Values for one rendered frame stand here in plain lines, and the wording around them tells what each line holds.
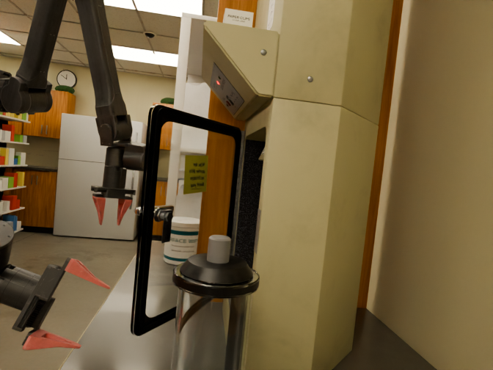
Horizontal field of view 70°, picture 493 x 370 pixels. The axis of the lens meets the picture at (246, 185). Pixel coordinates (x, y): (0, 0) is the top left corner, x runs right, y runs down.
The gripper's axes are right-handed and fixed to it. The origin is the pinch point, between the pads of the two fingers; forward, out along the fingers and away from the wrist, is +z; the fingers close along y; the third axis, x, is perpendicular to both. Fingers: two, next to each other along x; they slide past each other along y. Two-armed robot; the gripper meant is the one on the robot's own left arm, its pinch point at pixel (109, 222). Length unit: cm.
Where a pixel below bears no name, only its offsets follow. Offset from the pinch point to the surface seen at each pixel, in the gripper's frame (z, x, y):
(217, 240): -7, -60, -2
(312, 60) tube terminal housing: -34, -57, 13
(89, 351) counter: 19.2, -30.7, -8.5
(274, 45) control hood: -35, -54, 8
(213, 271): -4, -62, -3
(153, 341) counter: 18.8, -31.9, 3.0
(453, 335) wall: 11, -64, 53
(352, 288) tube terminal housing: 4, -53, 34
